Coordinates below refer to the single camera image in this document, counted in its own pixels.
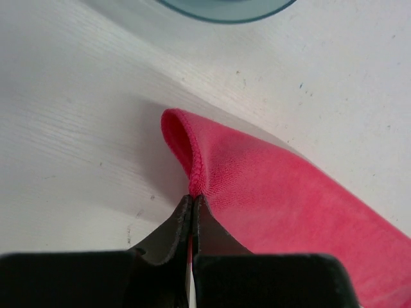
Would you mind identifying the pink towel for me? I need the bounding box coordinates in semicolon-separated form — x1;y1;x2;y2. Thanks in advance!
161;108;410;307

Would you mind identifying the teal translucent plastic bin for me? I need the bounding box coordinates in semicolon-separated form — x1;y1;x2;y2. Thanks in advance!
160;0;295;24

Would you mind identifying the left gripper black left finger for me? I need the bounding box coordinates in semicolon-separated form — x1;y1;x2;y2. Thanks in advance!
127;195;193;307

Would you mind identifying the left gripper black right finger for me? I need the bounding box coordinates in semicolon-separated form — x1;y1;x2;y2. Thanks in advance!
192;195;256;307

